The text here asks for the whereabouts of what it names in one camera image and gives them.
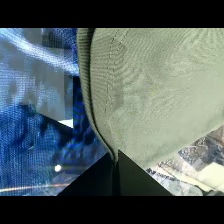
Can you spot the pale green garment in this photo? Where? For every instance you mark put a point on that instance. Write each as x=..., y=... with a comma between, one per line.
x=156, y=93

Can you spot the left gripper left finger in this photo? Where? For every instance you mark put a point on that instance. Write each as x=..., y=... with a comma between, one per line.
x=96, y=181

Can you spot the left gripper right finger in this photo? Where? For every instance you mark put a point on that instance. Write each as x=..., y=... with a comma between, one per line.
x=136, y=181

